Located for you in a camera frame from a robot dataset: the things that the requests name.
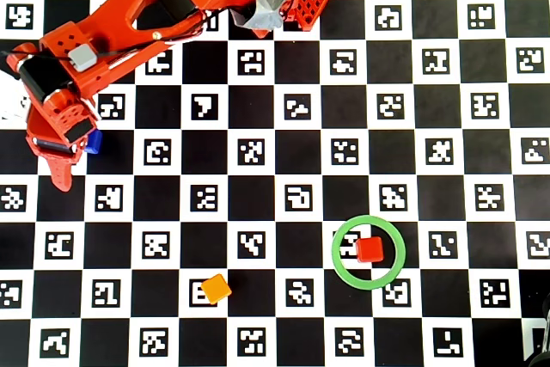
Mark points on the red-orange gripper finger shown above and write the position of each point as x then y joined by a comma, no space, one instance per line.
63,171

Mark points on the red-orange gripper body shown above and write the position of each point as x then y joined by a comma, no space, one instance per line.
52,146

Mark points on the blue cube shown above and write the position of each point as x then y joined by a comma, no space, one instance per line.
95,142

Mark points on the orange cube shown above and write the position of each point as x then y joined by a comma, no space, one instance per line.
216,289

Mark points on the red cube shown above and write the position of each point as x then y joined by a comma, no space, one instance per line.
369,248

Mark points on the black white marker checkerboard mat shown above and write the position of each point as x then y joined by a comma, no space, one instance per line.
251,212

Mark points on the grey tape wad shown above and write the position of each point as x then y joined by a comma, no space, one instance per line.
266,6

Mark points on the black camera tripod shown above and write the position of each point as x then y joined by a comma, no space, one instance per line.
539,360

